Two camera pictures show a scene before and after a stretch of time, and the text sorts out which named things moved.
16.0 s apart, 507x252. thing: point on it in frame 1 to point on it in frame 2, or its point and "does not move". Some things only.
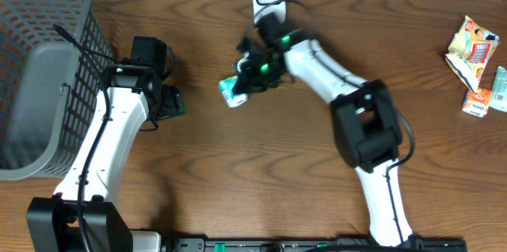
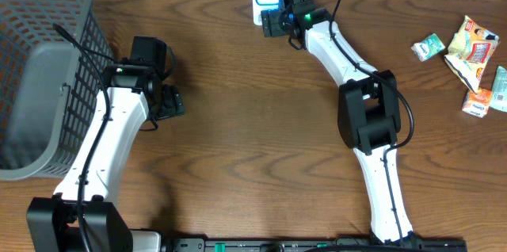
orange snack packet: x=477 y=103 does not move
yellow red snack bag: x=470 y=49 does not move
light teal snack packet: x=499 y=93 does not move
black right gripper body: x=255 y=74 to x=272 y=18
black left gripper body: x=171 y=101 does not move
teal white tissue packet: x=226 y=86 to x=428 y=47
